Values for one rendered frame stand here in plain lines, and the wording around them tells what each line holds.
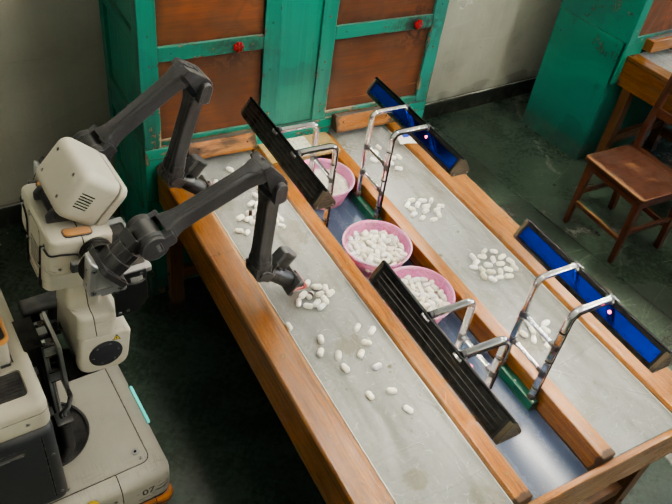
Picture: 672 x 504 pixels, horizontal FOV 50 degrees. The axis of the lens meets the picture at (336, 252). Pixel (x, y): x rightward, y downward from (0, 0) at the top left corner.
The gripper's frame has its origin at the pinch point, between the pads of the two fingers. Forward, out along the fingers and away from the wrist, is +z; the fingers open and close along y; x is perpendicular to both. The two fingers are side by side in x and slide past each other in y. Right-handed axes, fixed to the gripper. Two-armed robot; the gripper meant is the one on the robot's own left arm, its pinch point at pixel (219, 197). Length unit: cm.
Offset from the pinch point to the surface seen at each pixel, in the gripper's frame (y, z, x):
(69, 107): 120, -5, 38
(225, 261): -23.2, 1.2, 11.6
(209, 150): 34.7, 9.5, -3.4
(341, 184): 8, 52, -27
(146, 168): 39.8, -5.0, 17.7
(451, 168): -36, 43, -64
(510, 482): -135, 32, -14
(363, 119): 36, 65, -51
